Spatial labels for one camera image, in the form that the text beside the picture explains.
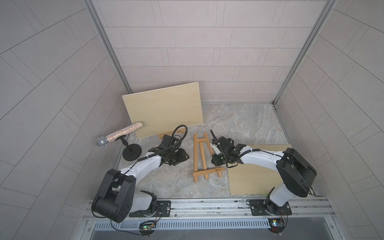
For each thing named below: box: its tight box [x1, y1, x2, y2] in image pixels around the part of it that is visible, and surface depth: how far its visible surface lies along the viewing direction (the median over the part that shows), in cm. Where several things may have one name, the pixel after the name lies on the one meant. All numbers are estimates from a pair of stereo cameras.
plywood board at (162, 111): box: [122, 82, 204, 139], surface depth 88 cm
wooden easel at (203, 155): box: [193, 132, 226, 183], surface depth 86 cm
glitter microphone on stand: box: [96, 121, 143, 161], surface depth 76 cm
